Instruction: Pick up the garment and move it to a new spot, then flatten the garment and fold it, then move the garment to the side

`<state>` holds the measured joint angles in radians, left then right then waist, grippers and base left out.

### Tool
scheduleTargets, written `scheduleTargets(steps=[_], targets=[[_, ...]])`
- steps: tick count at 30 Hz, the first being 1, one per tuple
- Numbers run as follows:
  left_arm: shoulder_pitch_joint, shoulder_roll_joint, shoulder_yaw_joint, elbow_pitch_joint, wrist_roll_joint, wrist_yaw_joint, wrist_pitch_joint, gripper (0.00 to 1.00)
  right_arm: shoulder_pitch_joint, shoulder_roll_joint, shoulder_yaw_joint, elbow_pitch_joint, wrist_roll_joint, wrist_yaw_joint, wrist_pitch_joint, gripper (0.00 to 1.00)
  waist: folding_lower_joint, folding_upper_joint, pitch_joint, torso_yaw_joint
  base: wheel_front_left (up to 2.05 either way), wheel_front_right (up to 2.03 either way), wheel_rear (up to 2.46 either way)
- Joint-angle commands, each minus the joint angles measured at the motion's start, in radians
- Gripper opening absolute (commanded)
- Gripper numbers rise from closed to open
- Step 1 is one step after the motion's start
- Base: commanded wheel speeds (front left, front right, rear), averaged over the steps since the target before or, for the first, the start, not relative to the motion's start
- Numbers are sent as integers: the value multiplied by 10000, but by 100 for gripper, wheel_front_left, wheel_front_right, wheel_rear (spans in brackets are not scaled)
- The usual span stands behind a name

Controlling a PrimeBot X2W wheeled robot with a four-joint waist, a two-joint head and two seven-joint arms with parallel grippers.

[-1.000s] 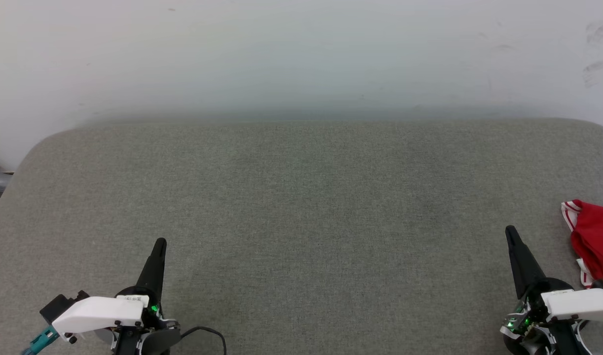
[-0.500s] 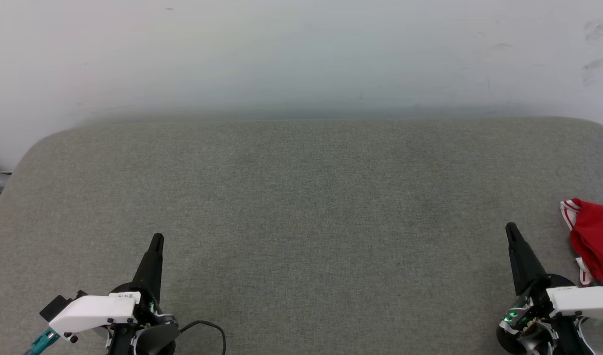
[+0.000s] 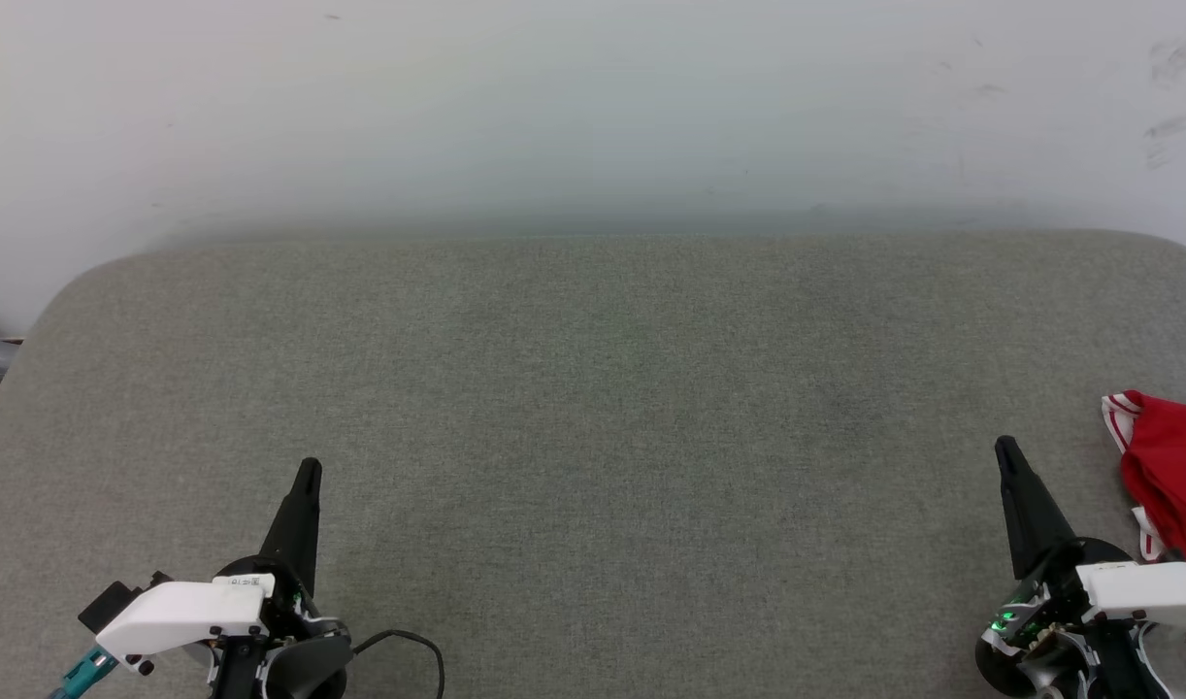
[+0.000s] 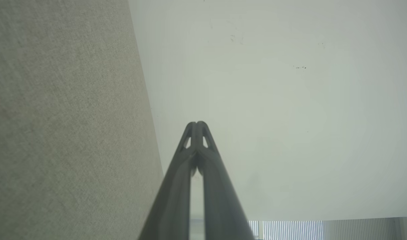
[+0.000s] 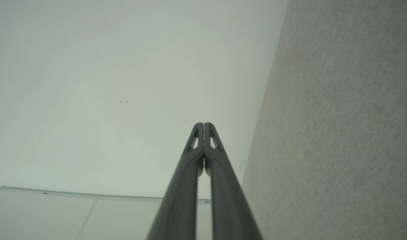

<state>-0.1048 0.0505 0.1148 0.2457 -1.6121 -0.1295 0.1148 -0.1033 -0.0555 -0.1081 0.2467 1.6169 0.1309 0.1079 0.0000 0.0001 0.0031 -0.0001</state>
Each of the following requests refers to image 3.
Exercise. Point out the red and white basketball jersey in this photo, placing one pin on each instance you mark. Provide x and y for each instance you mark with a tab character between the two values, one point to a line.
1175	466

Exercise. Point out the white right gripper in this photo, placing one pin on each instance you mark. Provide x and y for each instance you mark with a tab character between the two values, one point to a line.
1156	587

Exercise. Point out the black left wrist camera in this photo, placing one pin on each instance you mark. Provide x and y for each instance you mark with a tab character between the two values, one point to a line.
108	604

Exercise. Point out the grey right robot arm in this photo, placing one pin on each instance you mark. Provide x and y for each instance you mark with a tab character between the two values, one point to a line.
1039	650

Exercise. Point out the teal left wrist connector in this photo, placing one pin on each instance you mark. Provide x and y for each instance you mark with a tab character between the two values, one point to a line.
83	672

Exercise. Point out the grey fabric sofa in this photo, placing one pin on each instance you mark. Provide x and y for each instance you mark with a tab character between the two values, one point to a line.
593	437

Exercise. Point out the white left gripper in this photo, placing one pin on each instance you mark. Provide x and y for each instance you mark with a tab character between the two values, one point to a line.
181	612

